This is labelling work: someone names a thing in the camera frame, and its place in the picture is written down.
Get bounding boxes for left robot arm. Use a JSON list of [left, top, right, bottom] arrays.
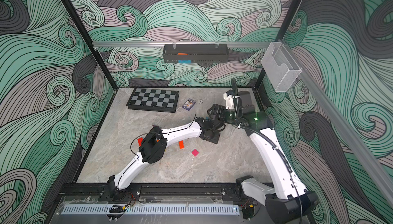
[[107, 118, 226, 200]]

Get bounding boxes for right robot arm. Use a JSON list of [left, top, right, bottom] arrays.
[[207, 79, 319, 224]]

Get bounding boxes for pink cube block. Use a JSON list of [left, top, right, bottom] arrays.
[[191, 149, 199, 156]]

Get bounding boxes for blue playing card box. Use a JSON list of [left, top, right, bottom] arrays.
[[182, 99, 196, 111]]

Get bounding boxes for black grey chessboard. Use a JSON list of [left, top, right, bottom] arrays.
[[126, 88, 179, 113]]

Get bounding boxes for red rectangular block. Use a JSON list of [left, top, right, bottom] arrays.
[[137, 137, 143, 147]]

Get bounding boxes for black wall tray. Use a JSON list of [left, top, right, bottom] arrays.
[[163, 44, 229, 65]]

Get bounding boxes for clear plastic wall box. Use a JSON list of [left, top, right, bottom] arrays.
[[261, 42, 302, 93]]

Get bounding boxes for white slotted cable duct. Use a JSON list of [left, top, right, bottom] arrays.
[[61, 204, 240, 215]]

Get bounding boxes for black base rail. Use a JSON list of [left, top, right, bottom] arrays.
[[60, 183, 256, 204]]

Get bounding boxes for aluminium back rail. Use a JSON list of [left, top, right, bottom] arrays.
[[92, 41, 270, 49]]

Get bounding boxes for aluminium rail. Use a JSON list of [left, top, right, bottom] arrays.
[[92, 41, 270, 49], [279, 40, 393, 206]]

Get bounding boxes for aluminium right rail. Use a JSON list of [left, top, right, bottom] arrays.
[[279, 40, 393, 206]]

